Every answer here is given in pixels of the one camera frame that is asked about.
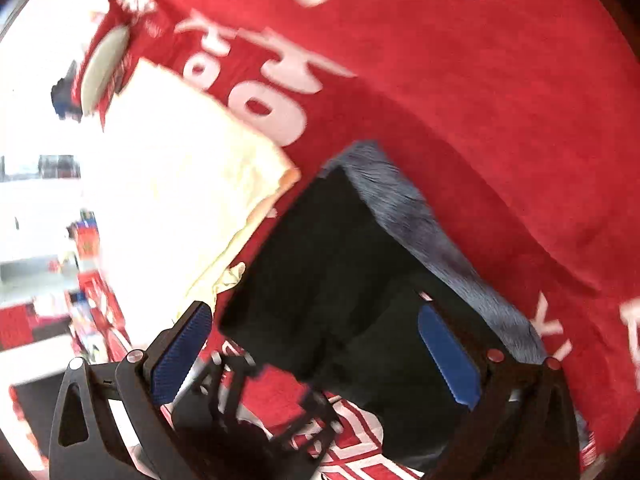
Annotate cream folded cloth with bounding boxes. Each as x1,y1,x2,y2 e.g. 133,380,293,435
96,60,300,347

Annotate red blanket with white characters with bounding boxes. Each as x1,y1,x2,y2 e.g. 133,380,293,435
107,0,639,458

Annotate black pants with patterned waistband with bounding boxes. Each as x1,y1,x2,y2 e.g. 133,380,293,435
218,141,546,471

